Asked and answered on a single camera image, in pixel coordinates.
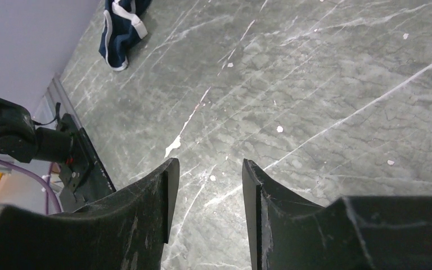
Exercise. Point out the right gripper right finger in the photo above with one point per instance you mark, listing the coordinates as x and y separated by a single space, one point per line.
287 231

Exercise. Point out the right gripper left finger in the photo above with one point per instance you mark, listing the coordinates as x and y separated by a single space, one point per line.
125 230

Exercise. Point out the navy white crumpled underwear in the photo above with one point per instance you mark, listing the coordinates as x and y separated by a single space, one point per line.
123 28

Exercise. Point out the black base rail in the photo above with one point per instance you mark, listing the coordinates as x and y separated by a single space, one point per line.
82 172

